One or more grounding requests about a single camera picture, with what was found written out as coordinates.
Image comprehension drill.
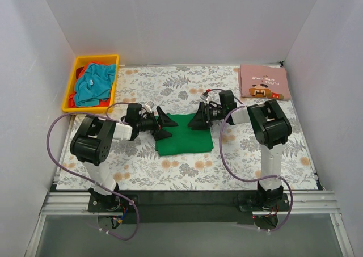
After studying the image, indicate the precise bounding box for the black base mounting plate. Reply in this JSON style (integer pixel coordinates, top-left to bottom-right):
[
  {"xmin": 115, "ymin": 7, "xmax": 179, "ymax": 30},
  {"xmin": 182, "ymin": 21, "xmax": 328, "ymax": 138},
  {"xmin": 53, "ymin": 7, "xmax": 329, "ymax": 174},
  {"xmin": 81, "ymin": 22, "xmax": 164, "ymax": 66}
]
[{"xmin": 87, "ymin": 189, "xmax": 292, "ymax": 225}]

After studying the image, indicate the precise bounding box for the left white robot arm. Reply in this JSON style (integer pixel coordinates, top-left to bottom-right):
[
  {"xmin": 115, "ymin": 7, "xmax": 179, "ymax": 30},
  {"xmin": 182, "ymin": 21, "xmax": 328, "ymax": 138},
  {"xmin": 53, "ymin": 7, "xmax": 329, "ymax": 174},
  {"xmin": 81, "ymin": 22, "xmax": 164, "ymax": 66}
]
[{"xmin": 70, "ymin": 102, "xmax": 178, "ymax": 212}]

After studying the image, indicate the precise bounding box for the floral patterned table mat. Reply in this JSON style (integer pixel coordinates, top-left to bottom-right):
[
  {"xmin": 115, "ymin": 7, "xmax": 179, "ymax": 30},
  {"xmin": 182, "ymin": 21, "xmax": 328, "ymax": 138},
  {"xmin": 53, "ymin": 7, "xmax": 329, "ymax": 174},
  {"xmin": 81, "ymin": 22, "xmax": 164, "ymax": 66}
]
[{"xmin": 56, "ymin": 65, "xmax": 318, "ymax": 192}]

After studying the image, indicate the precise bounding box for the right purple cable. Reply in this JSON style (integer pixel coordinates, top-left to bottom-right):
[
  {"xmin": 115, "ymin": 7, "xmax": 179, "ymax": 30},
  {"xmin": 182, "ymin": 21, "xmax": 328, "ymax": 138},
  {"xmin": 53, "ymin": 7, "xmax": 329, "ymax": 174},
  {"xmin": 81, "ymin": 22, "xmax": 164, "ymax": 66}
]
[{"xmin": 205, "ymin": 88, "xmax": 293, "ymax": 233}]

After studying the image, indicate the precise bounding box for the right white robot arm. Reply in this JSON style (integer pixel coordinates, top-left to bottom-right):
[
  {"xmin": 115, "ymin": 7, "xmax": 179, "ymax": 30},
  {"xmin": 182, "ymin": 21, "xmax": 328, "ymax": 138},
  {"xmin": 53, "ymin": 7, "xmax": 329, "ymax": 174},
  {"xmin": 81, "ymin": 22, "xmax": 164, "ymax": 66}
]
[{"xmin": 188, "ymin": 89, "xmax": 292, "ymax": 210}]

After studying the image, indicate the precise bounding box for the pink folded t-shirt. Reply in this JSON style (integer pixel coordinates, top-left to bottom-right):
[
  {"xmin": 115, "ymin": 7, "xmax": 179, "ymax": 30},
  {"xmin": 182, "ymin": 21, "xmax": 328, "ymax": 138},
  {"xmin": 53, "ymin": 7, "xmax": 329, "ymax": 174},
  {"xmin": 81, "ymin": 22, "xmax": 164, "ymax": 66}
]
[{"xmin": 238, "ymin": 65, "xmax": 292, "ymax": 100}]

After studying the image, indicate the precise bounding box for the yellow plastic bin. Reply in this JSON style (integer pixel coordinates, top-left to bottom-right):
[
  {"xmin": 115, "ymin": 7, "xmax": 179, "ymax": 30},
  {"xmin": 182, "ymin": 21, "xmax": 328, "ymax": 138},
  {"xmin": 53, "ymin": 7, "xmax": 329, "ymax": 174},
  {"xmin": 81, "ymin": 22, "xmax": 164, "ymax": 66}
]
[{"xmin": 62, "ymin": 54, "xmax": 119, "ymax": 113}]

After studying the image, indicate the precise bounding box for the orange t-shirt in bin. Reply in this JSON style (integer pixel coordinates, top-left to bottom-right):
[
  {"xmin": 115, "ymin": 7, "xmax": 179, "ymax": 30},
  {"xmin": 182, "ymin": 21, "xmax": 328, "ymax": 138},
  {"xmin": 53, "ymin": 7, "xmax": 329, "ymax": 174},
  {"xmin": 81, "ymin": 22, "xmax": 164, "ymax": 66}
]
[{"xmin": 66, "ymin": 59, "xmax": 111, "ymax": 109}]

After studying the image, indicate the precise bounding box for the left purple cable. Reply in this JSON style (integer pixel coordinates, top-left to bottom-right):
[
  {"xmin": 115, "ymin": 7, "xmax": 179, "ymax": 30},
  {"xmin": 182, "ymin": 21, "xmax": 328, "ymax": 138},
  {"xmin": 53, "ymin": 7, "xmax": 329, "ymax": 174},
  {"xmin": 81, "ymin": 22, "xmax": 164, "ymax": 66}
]
[{"xmin": 46, "ymin": 102, "xmax": 140, "ymax": 241}]

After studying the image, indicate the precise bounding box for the green t-shirt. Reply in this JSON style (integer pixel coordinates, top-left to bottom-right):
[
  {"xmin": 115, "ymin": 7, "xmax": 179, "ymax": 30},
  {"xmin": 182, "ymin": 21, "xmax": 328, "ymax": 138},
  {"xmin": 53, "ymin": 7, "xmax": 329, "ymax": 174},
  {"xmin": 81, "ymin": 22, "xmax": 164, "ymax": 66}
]
[{"xmin": 155, "ymin": 113, "xmax": 214, "ymax": 157}]

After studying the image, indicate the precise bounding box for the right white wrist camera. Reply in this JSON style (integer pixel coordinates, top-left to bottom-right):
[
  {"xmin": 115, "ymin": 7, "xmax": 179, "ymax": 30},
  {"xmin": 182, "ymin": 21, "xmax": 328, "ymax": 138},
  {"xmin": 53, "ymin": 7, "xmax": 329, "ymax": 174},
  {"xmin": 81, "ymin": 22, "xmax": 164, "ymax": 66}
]
[{"xmin": 200, "ymin": 89, "xmax": 211, "ymax": 104}]

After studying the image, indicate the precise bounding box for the aluminium frame rail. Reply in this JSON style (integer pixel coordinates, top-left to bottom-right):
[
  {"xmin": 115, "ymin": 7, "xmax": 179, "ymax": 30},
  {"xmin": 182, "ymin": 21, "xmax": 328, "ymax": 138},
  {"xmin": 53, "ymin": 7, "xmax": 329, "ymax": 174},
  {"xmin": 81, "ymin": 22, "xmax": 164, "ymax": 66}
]
[{"xmin": 26, "ymin": 191, "xmax": 353, "ymax": 256}]

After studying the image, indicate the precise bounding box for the teal t-shirt in bin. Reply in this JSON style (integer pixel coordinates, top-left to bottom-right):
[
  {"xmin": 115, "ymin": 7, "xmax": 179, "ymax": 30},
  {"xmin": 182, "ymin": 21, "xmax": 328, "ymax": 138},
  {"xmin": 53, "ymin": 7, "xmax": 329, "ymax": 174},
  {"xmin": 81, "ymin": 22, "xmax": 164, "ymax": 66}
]
[{"xmin": 74, "ymin": 63, "xmax": 117, "ymax": 108}]

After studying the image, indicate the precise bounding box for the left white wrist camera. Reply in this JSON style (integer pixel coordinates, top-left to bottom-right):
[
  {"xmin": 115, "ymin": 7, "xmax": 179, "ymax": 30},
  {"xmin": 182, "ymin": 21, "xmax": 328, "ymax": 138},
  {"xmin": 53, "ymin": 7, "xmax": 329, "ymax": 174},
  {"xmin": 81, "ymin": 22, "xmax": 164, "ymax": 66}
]
[{"xmin": 142, "ymin": 101, "xmax": 155, "ymax": 114}]

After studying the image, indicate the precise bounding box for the purple cable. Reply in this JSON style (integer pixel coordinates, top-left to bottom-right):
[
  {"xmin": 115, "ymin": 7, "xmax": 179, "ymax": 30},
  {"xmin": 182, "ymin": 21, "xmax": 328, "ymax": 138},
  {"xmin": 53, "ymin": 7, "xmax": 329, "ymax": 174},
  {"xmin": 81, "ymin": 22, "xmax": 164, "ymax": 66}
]
[
  {"xmin": 205, "ymin": 88, "xmax": 293, "ymax": 233},
  {"xmin": 46, "ymin": 102, "xmax": 140, "ymax": 241}
]

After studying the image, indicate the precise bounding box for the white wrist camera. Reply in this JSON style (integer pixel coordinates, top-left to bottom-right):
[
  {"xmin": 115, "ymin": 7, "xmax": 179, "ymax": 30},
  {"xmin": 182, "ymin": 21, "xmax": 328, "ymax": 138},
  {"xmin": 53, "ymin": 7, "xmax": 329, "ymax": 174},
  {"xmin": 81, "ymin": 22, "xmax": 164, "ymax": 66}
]
[
  {"xmin": 142, "ymin": 101, "xmax": 155, "ymax": 114},
  {"xmin": 200, "ymin": 89, "xmax": 211, "ymax": 104}
]

